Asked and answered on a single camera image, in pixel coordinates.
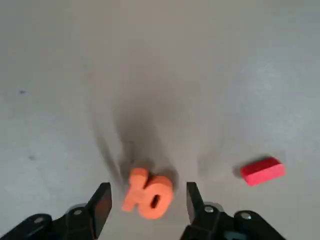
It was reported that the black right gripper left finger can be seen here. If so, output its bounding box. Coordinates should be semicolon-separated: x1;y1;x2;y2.
0;182;113;240

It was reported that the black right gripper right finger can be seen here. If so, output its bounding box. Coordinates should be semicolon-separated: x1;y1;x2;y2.
181;181;291;240

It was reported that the orange number ten piece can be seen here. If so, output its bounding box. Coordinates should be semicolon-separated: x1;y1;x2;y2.
121;167;175;221

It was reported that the small red rectangular block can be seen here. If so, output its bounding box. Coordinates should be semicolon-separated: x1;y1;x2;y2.
240;156;286;187

